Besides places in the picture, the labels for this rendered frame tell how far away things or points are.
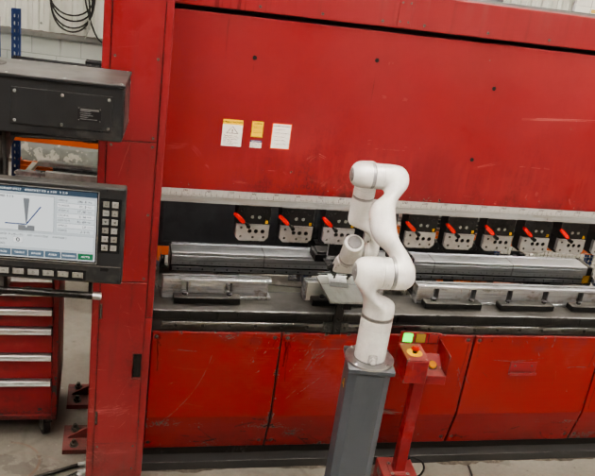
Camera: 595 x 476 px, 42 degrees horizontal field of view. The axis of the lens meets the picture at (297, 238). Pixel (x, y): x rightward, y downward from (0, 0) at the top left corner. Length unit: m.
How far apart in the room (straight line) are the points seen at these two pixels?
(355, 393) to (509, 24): 1.69
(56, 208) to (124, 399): 1.13
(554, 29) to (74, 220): 2.18
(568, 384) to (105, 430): 2.34
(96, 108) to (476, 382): 2.38
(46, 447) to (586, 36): 3.15
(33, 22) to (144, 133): 4.85
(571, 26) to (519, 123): 0.46
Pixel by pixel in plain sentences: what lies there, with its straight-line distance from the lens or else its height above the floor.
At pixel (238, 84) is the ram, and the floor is 1.87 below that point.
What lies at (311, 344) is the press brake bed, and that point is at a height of 0.71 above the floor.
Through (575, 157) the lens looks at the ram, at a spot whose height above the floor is 1.67.
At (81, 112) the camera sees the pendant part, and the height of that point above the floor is 1.84.
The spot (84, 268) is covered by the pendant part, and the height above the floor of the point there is 1.30.
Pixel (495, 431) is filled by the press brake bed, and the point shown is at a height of 0.17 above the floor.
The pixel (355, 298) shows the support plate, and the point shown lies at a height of 1.00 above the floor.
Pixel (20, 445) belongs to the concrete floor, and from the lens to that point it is 4.14.
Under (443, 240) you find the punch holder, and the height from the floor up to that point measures 1.21.
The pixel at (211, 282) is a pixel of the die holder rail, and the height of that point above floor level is 0.95.
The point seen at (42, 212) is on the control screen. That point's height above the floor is 1.49.
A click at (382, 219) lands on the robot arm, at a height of 1.54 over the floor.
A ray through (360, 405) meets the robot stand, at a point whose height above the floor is 0.84.
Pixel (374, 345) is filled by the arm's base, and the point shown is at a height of 1.10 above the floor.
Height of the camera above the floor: 2.49
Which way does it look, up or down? 22 degrees down
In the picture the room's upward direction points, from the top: 8 degrees clockwise
